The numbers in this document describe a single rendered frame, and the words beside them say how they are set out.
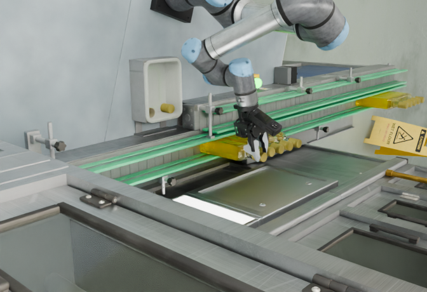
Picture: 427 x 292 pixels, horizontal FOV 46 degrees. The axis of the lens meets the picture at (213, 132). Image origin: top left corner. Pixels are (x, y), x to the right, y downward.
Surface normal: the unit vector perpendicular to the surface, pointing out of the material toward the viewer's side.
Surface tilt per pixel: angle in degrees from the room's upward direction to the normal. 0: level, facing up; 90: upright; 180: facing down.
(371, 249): 90
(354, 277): 90
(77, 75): 0
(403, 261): 90
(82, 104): 0
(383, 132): 77
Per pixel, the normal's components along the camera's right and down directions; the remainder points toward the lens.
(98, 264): -0.01, -0.97
